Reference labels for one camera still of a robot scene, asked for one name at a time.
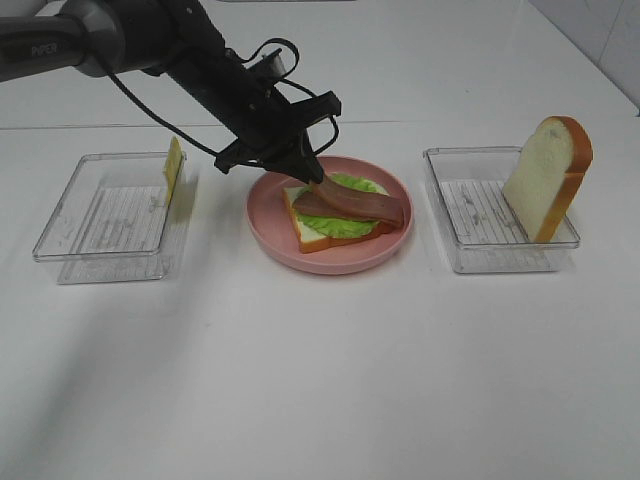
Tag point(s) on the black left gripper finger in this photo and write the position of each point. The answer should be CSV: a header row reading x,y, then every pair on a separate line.
x,y
296,159

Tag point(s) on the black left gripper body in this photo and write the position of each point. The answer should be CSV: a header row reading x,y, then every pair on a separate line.
x,y
246,101

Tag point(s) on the white bread slice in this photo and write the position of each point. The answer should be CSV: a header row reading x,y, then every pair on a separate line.
x,y
309,240
550,169

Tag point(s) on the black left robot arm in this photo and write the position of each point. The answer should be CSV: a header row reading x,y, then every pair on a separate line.
x,y
106,38

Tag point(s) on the pink round plate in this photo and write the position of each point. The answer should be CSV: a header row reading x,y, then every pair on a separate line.
x,y
273,229

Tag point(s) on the clear plastic ingredient tray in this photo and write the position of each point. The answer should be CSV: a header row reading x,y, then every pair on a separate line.
x,y
117,221

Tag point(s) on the bacon strip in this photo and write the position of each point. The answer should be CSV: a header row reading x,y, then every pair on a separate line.
x,y
359,203
316,214

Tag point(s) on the clear plastic bread tray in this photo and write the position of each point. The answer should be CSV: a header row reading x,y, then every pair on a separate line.
x,y
480,232

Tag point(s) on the yellow cheese slice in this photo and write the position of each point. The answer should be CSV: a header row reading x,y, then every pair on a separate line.
x,y
172,166

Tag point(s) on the green lettuce leaf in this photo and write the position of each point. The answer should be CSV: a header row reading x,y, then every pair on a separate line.
x,y
301,202

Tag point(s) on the upright white bread slice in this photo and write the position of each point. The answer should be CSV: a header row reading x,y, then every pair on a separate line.
x,y
550,169

